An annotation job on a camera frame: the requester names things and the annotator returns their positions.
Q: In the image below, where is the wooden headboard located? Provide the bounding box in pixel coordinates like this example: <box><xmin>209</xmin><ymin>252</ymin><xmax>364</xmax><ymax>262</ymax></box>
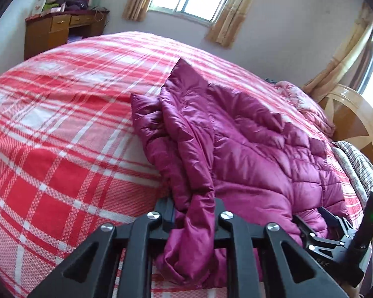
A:
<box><xmin>317</xmin><ymin>84</ymin><xmax>373</xmax><ymax>199</ymax></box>

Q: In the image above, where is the pink floral pillow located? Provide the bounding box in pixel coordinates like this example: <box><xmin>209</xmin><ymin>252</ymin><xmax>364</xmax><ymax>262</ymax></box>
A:
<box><xmin>274</xmin><ymin>81</ymin><xmax>335</xmax><ymax>139</ymax></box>

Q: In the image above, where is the long beige curtain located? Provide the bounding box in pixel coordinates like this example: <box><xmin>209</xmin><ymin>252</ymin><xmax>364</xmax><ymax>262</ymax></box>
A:
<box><xmin>301</xmin><ymin>3</ymin><xmax>373</xmax><ymax>103</ymax></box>

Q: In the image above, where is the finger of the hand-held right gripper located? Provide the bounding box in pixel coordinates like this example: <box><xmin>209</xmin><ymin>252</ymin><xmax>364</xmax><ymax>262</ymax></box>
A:
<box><xmin>318</xmin><ymin>206</ymin><xmax>355</xmax><ymax>239</ymax></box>
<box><xmin>294</xmin><ymin>216</ymin><xmax>345</xmax><ymax>257</ymax></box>

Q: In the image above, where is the wooden desk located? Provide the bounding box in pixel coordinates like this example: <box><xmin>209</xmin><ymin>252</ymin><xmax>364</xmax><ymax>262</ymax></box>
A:
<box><xmin>24</xmin><ymin>9</ymin><xmax>110</xmax><ymax>61</ymax></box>

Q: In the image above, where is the magenta puffer jacket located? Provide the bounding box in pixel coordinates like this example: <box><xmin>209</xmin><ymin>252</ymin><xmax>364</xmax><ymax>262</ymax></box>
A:
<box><xmin>131</xmin><ymin>57</ymin><xmax>361</xmax><ymax>289</ymax></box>

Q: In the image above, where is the striped pillow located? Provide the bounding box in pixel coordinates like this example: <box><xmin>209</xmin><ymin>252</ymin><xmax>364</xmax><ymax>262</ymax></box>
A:
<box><xmin>331</xmin><ymin>147</ymin><xmax>370</xmax><ymax>205</ymax></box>
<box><xmin>336</xmin><ymin>141</ymin><xmax>373</xmax><ymax>199</ymax></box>

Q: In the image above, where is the dark purple clothes pile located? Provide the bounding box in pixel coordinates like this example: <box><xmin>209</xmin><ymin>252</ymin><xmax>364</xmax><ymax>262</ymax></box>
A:
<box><xmin>64</xmin><ymin>0</ymin><xmax>89</xmax><ymax>10</ymax></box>

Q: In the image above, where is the red plaid bed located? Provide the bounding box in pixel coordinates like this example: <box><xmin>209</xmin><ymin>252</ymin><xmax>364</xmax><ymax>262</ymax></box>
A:
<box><xmin>0</xmin><ymin>31</ymin><xmax>370</xmax><ymax>298</ymax></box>

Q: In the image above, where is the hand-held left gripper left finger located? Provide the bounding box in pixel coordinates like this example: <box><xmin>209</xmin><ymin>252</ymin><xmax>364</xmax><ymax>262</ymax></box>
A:
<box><xmin>26</xmin><ymin>197</ymin><xmax>178</xmax><ymax>298</ymax></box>

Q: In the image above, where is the white printed box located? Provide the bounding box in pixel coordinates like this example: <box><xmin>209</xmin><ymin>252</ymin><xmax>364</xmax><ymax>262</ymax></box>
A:
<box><xmin>31</xmin><ymin>0</ymin><xmax>47</xmax><ymax>16</ymax></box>

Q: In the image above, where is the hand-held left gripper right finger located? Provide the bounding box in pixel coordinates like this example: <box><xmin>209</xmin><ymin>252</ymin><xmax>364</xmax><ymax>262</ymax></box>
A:
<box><xmin>214</xmin><ymin>197</ymin><xmax>350</xmax><ymax>298</ymax></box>

